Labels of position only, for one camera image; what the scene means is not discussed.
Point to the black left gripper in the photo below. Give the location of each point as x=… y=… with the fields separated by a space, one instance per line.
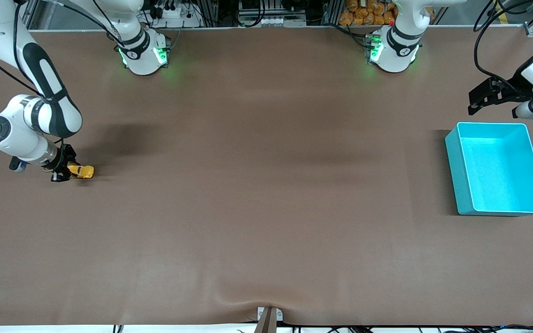
x=512 y=88

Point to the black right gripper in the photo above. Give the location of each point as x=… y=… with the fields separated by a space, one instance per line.
x=63 y=160

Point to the yellow beetle toy car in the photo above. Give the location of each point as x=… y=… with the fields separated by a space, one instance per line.
x=85 y=172

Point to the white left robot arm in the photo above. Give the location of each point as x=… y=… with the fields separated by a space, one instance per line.
x=398 y=51

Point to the teal plastic bin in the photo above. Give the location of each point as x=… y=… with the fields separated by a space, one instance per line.
x=502 y=171

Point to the small green-lit electronics box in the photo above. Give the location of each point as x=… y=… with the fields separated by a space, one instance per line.
x=370 y=48
x=164 y=51

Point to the orange snack packets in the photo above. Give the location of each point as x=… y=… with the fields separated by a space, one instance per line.
x=363 y=11

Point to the white power strip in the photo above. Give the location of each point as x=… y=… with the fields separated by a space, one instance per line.
x=174 y=13

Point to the brown table mat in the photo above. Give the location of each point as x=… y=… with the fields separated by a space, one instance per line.
x=266 y=185

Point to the grey table edge bracket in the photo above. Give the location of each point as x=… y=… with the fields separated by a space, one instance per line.
x=270 y=317

